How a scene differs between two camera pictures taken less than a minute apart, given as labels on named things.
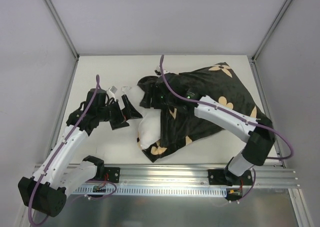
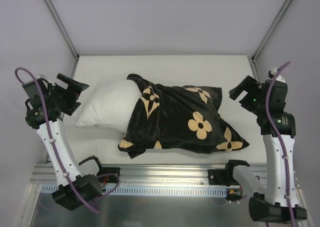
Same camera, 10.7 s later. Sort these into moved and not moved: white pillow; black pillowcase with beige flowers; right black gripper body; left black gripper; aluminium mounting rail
Moved: left black gripper; black pillowcase with beige flowers; right black gripper body; white pillow
Not moved: aluminium mounting rail
